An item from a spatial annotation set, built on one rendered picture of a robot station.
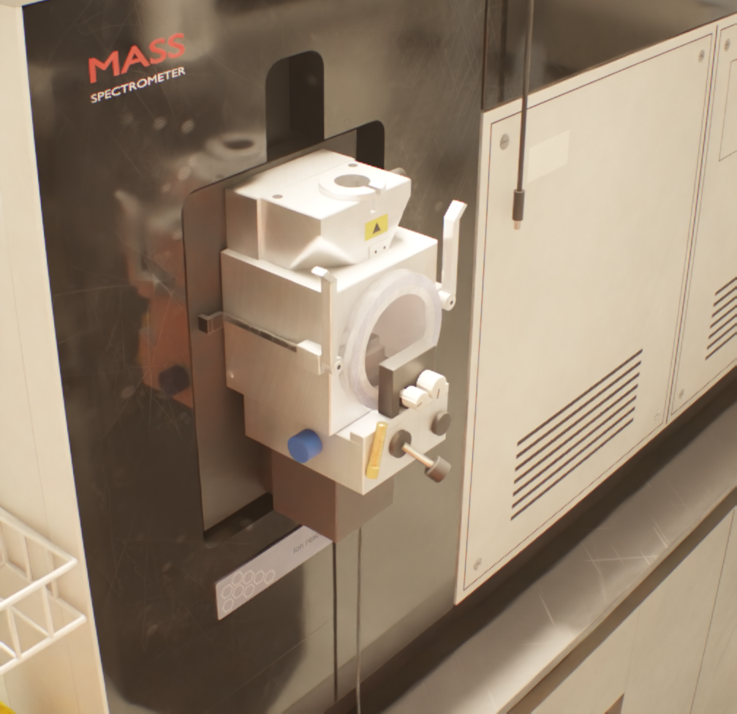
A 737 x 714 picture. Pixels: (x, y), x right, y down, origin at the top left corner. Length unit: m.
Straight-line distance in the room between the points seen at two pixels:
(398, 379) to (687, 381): 0.75
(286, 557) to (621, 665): 0.60
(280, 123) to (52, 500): 0.28
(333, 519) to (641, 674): 0.74
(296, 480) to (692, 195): 0.62
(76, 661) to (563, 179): 0.55
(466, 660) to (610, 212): 0.44
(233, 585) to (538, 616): 0.47
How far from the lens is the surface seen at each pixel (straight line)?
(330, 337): 0.73
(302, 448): 0.79
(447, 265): 0.81
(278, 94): 0.82
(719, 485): 1.51
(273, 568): 0.93
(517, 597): 1.31
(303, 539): 0.94
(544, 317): 1.12
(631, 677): 1.50
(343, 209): 0.74
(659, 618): 1.50
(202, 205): 0.76
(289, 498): 0.87
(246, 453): 0.87
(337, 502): 0.84
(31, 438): 0.77
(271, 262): 0.77
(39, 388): 0.73
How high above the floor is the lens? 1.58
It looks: 29 degrees down
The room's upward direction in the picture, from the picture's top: 1 degrees clockwise
